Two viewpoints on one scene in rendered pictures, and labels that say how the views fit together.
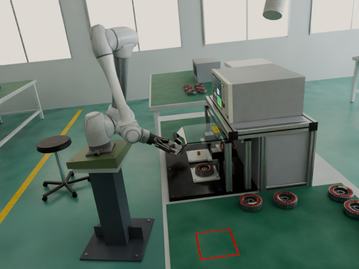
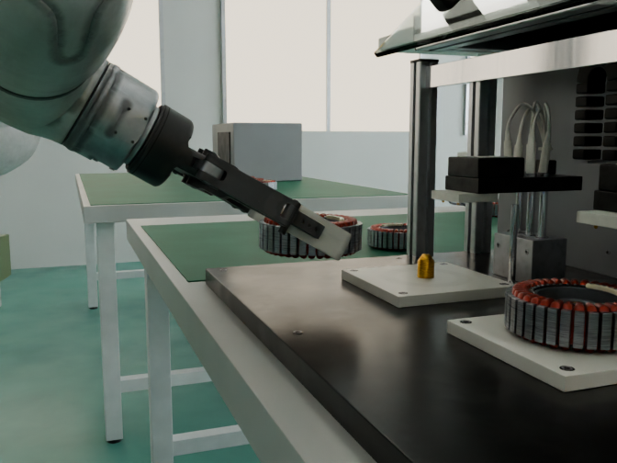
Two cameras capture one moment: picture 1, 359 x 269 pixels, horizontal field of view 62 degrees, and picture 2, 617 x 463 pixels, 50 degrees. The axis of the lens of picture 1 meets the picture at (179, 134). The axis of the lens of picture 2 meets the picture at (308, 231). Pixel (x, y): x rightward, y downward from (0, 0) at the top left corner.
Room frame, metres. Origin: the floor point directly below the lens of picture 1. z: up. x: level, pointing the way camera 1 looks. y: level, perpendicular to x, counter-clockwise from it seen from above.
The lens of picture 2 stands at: (1.09, 0.24, 0.94)
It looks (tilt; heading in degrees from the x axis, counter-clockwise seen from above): 8 degrees down; 343
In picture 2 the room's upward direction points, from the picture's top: straight up
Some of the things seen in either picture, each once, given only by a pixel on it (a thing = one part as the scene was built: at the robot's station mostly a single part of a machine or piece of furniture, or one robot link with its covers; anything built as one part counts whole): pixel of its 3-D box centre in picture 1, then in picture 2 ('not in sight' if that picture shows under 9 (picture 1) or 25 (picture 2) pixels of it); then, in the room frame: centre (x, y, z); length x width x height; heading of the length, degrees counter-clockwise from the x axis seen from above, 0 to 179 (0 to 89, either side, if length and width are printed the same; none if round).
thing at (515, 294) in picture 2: (204, 169); (576, 311); (1.52, -0.12, 0.80); 0.11 x 0.11 x 0.04
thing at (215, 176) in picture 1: (204, 173); (574, 341); (1.52, -0.12, 0.78); 0.15 x 0.15 x 0.01; 3
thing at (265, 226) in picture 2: (176, 149); (310, 234); (1.77, 0.03, 0.84); 0.11 x 0.11 x 0.04
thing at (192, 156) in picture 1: (198, 155); (425, 281); (1.77, -0.11, 0.78); 0.15 x 0.15 x 0.01; 3
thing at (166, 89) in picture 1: (191, 109); (209, 264); (4.03, -0.21, 0.38); 1.85 x 1.10 x 0.75; 3
